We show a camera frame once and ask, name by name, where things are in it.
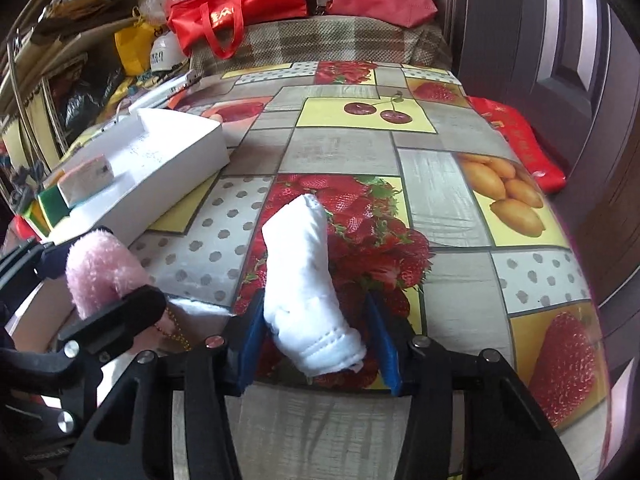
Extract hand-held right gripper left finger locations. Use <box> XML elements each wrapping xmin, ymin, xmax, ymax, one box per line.
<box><xmin>62</xmin><ymin>290</ymin><xmax>266</xmax><ymax>480</ymax></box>

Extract brown panel door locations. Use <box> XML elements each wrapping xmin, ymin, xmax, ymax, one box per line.
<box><xmin>450</xmin><ymin>0</ymin><xmax>640</xmax><ymax>311</ymax></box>

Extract small white sponge block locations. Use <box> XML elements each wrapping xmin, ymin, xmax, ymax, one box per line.
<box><xmin>56</xmin><ymin>155</ymin><xmax>115</xmax><ymax>207</ymax></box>

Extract yellow sponge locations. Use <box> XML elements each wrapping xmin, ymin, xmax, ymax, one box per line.
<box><xmin>25</xmin><ymin>170</ymin><xmax>76</xmax><ymax>238</ymax></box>

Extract pink fluffy pompom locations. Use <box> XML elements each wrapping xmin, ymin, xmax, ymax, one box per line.
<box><xmin>66</xmin><ymin>227</ymin><xmax>181</xmax><ymax>341</ymax></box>

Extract red gift bag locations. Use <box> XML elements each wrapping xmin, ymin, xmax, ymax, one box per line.
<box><xmin>467</xmin><ymin>96</ymin><xmax>567</xmax><ymax>195</ymax></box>

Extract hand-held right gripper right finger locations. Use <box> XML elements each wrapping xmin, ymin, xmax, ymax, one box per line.
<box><xmin>365</xmin><ymin>292</ymin><xmax>581</xmax><ymax>480</ymax></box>

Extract black plastic bag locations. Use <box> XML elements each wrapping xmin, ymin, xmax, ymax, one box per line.
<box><xmin>55</xmin><ymin>67</ymin><xmax>126</xmax><ymax>128</ymax></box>

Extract white sock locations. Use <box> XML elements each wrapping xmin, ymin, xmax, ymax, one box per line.
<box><xmin>261</xmin><ymin>195</ymin><xmax>366</xmax><ymax>376</ymax></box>

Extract white helmet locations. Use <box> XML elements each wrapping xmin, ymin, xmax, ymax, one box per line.
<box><xmin>150</xmin><ymin>32</ymin><xmax>191</xmax><ymax>73</ymax></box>

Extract cardboard sheets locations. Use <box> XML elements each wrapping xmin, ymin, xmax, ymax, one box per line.
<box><xmin>15</xmin><ymin>0</ymin><xmax>146</xmax><ymax>61</ymax></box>

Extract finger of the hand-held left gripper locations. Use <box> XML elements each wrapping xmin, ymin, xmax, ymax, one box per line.
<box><xmin>0</xmin><ymin>239</ymin><xmax>68</xmax><ymax>311</ymax></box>
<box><xmin>0</xmin><ymin>285</ymin><xmax>167</xmax><ymax>436</ymax></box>

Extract red tote bag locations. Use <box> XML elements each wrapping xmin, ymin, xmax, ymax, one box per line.
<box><xmin>166</xmin><ymin>0</ymin><xmax>307</xmax><ymax>60</ymax></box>

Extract yellow bag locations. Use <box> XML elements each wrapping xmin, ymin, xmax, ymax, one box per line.
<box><xmin>114</xmin><ymin>20</ymin><xmax>158</xmax><ymax>77</ymax></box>

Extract white cardboard box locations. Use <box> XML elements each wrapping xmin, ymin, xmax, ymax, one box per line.
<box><xmin>15</xmin><ymin>107</ymin><xmax>231</xmax><ymax>248</ymax></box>

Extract fruit print tablecloth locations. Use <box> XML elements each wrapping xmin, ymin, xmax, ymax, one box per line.
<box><xmin>65</xmin><ymin>60</ymin><xmax>611</xmax><ymax>480</ymax></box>

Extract plaid covered bench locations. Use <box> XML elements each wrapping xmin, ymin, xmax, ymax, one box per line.
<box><xmin>190</xmin><ymin>14</ymin><xmax>453</xmax><ymax>78</ymax></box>

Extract metal shelf rack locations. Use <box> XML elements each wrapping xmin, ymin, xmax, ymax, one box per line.
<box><xmin>0</xmin><ymin>25</ymin><xmax>71</xmax><ymax>161</ymax></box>

